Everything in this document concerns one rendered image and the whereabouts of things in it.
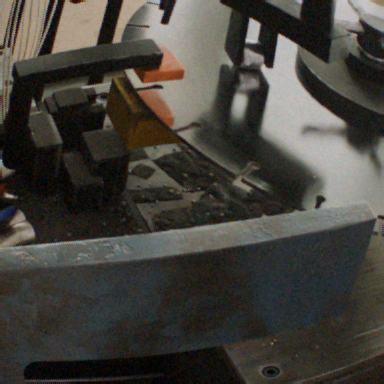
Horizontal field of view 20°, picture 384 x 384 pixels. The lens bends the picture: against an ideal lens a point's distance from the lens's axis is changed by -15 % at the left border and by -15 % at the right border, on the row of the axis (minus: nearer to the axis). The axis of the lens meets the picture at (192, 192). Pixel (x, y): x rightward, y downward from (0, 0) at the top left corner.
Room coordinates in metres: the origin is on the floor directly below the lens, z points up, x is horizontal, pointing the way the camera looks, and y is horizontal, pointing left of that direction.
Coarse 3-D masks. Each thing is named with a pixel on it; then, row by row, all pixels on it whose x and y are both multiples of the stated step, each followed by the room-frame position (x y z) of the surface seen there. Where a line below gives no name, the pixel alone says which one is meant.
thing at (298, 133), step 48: (192, 0) 0.70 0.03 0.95; (192, 48) 0.62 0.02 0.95; (288, 48) 0.65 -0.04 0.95; (144, 96) 0.55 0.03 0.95; (192, 96) 0.56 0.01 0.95; (240, 96) 0.57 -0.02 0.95; (288, 96) 0.58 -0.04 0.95; (192, 144) 0.51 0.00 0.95; (240, 144) 0.52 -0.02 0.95; (288, 144) 0.53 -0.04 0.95; (336, 144) 0.55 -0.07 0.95; (288, 192) 0.49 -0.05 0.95; (336, 192) 0.50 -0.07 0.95
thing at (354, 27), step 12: (348, 0) 0.68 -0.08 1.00; (360, 12) 0.66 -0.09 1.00; (348, 24) 0.63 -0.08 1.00; (360, 24) 0.63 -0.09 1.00; (372, 24) 0.63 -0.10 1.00; (360, 36) 0.63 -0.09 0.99; (372, 36) 0.62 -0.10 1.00; (360, 48) 0.63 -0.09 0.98; (372, 48) 0.62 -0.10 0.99; (372, 60) 0.62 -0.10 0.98
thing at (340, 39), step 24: (240, 0) 0.60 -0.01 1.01; (264, 0) 0.59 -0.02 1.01; (288, 0) 0.60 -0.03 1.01; (312, 0) 0.57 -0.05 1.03; (336, 0) 0.58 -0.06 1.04; (240, 24) 0.59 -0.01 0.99; (264, 24) 0.59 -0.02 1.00; (288, 24) 0.58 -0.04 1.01; (312, 24) 0.57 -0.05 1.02; (336, 24) 0.58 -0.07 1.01; (240, 48) 0.59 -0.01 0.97; (264, 48) 0.61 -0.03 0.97; (312, 48) 0.57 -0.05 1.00; (336, 48) 0.56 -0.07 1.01
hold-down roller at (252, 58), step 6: (246, 42) 0.61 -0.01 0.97; (252, 42) 0.61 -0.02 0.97; (258, 42) 0.61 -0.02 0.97; (246, 48) 0.60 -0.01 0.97; (252, 48) 0.60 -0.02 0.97; (258, 48) 0.60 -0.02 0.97; (246, 54) 0.60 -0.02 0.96; (252, 54) 0.60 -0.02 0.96; (258, 54) 0.60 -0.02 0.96; (246, 60) 0.60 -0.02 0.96; (252, 60) 0.60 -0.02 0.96; (258, 60) 0.60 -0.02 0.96; (240, 66) 0.60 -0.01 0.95; (246, 66) 0.60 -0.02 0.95; (252, 66) 0.60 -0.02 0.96; (258, 66) 0.60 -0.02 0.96
